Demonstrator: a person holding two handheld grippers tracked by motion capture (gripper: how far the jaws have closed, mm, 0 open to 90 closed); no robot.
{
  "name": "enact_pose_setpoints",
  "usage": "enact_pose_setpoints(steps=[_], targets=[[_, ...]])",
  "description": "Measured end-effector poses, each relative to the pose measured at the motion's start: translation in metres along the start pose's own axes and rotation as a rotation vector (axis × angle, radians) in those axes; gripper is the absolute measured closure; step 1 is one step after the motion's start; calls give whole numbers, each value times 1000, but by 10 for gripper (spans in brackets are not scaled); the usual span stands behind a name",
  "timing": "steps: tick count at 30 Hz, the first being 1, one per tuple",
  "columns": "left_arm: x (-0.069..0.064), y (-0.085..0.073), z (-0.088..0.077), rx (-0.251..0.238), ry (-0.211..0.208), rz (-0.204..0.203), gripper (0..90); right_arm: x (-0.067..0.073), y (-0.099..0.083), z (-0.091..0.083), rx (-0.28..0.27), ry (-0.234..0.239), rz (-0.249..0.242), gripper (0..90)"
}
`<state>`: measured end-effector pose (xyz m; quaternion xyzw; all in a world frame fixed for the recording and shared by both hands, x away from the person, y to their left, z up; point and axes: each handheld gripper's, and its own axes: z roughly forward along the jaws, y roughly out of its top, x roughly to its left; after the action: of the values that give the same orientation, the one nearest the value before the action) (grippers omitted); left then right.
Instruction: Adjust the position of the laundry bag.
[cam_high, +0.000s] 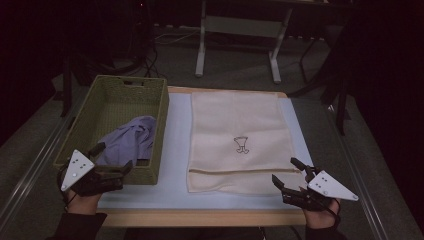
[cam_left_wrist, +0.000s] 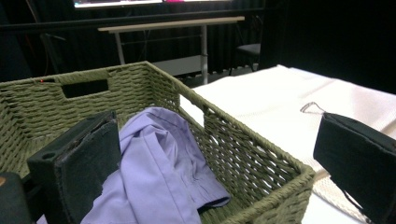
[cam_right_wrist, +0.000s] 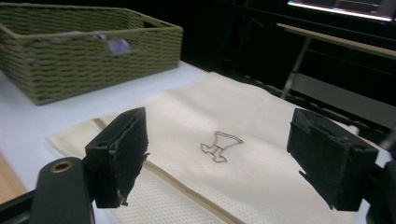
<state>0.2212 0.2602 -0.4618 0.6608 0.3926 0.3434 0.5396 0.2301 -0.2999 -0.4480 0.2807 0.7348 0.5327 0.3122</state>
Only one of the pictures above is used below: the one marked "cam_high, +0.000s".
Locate metal floor rail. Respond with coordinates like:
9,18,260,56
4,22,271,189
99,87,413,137
0,94,88,231
324,104,392,240

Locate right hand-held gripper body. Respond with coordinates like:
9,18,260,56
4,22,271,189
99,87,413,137
282,170,360,212

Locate white metal stand frame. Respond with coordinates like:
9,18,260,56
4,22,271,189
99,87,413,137
194,0,294,85

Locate person's left hand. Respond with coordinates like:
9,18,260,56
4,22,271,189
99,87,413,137
65,191,103,216

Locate cables on floor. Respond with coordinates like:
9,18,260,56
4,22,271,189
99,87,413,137
133,24,201,80

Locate green woven basket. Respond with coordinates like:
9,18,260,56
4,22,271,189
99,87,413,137
53,74,170,186

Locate right hand-held gripper cable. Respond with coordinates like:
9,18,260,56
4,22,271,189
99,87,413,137
323,198,342,228

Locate black metal stand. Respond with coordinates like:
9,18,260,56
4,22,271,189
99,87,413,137
288,31,352,136
59,54,75,118

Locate light blue table mat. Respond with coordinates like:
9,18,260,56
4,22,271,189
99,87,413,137
98,92,314,211

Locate purple garment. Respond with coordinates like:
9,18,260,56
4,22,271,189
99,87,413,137
95,115,158,168

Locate hand-held gripper cable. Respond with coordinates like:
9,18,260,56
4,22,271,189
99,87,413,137
57,165,78,212
323,198,342,228

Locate left hand-held gripper cable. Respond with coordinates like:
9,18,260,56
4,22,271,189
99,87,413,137
57,165,78,212

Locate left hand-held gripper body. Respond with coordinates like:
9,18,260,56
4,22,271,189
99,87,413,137
60,149,125,198

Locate cream mesh laundry bag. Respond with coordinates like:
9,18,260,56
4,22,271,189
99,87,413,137
186,91,306,195

